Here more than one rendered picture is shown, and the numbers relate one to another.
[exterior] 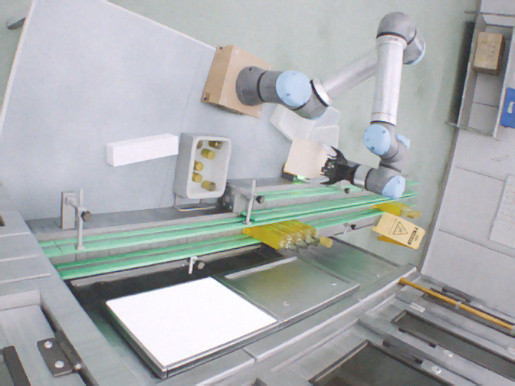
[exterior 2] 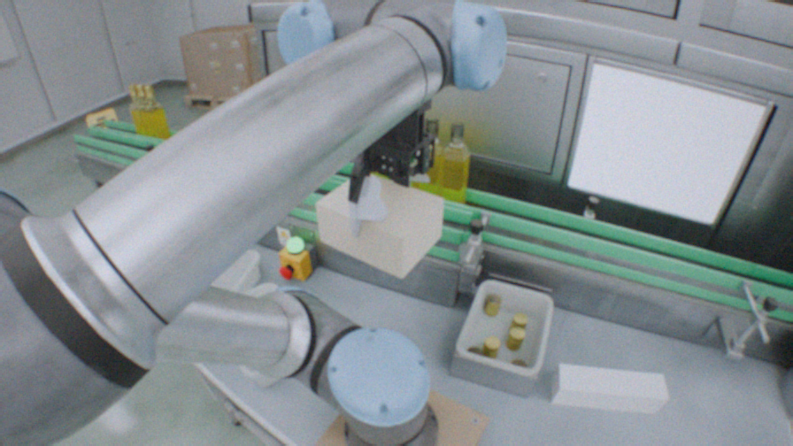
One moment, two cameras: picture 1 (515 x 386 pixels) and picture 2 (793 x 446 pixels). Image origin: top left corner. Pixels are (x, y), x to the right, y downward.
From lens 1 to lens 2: 1.02 m
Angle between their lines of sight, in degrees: 37
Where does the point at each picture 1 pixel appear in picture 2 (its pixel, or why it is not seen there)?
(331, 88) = (275, 323)
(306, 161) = (425, 212)
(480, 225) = (12, 78)
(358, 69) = (196, 319)
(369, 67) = not seen: hidden behind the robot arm
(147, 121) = (589, 430)
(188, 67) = not seen: outside the picture
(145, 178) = (590, 353)
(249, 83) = (428, 434)
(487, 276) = (59, 28)
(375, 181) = not seen: hidden behind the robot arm
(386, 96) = (373, 85)
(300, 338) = (596, 21)
